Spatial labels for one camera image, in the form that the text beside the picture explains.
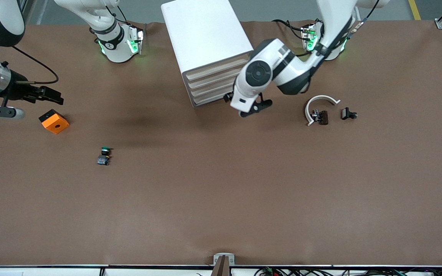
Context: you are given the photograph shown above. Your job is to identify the orange and black button box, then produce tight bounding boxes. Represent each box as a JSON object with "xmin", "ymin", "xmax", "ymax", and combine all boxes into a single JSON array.
[{"xmin": 39, "ymin": 109, "xmax": 70, "ymax": 135}]

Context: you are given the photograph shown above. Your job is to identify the white drawer cabinet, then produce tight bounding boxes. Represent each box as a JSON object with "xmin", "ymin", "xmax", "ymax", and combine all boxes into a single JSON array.
[{"xmin": 161, "ymin": 0, "xmax": 255, "ymax": 108}]

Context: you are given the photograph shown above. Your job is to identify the green push button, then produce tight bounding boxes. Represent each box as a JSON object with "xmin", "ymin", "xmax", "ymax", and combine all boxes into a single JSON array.
[{"xmin": 97, "ymin": 146, "xmax": 113, "ymax": 166}]

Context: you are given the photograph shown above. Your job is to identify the white curved plastic part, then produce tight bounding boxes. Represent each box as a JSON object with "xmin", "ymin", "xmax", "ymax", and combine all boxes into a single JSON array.
[{"xmin": 305, "ymin": 95, "xmax": 341, "ymax": 126}]

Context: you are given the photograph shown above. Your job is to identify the small brown electrical component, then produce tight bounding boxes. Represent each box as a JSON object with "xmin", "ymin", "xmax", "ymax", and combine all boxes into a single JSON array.
[{"xmin": 312, "ymin": 110, "xmax": 329, "ymax": 125}]

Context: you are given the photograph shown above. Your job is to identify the brown table mat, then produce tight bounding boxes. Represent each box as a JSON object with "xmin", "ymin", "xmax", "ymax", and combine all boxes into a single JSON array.
[{"xmin": 0, "ymin": 20, "xmax": 442, "ymax": 267}]

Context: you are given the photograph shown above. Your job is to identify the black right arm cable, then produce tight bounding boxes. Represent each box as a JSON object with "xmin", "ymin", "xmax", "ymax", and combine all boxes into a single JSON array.
[{"xmin": 12, "ymin": 46, "xmax": 59, "ymax": 85}]

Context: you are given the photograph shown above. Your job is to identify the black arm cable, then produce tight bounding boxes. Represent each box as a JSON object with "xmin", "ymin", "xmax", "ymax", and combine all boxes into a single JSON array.
[
  {"xmin": 12, "ymin": 46, "xmax": 59, "ymax": 85},
  {"xmin": 313, "ymin": 0, "xmax": 381, "ymax": 58}
]

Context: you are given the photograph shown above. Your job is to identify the black left base cable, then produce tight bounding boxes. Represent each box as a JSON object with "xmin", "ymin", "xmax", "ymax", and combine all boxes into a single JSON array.
[{"xmin": 272, "ymin": 19, "xmax": 307, "ymax": 41}]

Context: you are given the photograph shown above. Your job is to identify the black base cable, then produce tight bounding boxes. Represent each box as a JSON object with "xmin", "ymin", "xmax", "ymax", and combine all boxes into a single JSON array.
[
  {"xmin": 106, "ymin": 4, "xmax": 147, "ymax": 31},
  {"xmin": 272, "ymin": 19, "xmax": 307, "ymax": 41}
]

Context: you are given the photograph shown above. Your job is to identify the black right base cable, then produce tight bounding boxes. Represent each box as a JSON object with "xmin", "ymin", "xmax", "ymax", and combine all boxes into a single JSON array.
[{"xmin": 106, "ymin": 4, "xmax": 147, "ymax": 31}]

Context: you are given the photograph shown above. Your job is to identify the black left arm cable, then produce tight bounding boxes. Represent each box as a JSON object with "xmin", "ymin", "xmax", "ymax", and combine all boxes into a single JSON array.
[{"xmin": 313, "ymin": 0, "xmax": 381, "ymax": 58}]

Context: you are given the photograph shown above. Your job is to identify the grey metal bracket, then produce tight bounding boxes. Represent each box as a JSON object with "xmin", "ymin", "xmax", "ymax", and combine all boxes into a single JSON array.
[{"xmin": 210, "ymin": 253, "xmax": 235, "ymax": 276}]

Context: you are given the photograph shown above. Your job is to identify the tangled multicolour cable bundle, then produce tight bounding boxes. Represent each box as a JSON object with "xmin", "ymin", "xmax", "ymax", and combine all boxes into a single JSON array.
[{"xmin": 254, "ymin": 266, "xmax": 442, "ymax": 276}]

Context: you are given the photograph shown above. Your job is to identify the white table edge rail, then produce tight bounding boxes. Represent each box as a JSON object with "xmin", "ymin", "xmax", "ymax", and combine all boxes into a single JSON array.
[{"xmin": 0, "ymin": 264, "xmax": 442, "ymax": 276}]

